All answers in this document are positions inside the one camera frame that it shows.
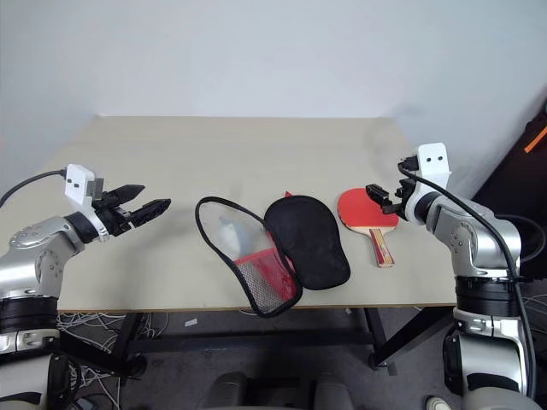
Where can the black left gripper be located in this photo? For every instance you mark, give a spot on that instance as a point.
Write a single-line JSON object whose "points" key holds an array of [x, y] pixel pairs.
{"points": [[112, 215]]}

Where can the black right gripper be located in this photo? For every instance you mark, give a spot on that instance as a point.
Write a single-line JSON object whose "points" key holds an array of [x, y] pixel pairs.
{"points": [[404, 191]]}

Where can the red table tennis paddle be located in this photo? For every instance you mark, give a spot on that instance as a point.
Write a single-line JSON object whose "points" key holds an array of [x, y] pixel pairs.
{"points": [[357, 209]]}

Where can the red and black mitt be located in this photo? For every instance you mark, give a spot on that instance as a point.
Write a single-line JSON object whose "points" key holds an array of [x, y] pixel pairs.
{"points": [[312, 243]]}

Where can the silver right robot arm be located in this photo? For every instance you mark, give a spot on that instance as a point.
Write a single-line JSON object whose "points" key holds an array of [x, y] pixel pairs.
{"points": [[474, 239]]}

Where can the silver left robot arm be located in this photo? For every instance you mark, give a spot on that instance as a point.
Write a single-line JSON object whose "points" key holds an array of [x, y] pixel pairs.
{"points": [[30, 256]]}

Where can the small white paper scrap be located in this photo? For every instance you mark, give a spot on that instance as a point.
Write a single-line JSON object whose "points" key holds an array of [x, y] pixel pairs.
{"points": [[192, 322]]}

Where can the dark grey rounded shape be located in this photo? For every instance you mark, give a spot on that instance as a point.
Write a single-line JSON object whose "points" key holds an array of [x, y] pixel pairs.
{"points": [[235, 393], [333, 396]]}

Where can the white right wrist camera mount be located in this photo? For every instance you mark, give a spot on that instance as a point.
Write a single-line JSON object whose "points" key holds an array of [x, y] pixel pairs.
{"points": [[433, 164]]}

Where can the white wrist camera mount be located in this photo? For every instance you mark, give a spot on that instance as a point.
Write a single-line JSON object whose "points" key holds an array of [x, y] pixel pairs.
{"points": [[433, 164], [77, 183]]}

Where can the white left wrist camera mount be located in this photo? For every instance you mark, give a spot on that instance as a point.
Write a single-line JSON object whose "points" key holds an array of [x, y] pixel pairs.
{"points": [[77, 183]]}

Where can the black metal table frame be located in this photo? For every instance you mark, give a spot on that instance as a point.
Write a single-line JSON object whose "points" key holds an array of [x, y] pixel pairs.
{"points": [[256, 339]]}

